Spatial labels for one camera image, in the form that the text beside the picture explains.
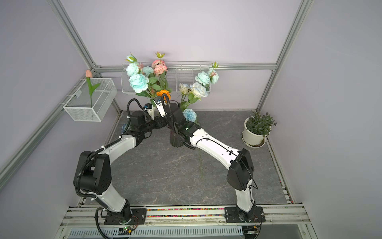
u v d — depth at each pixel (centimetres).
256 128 89
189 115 72
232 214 74
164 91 76
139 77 58
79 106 81
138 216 74
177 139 76
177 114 55
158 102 62
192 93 70
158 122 68
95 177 47
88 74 85
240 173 45
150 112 80
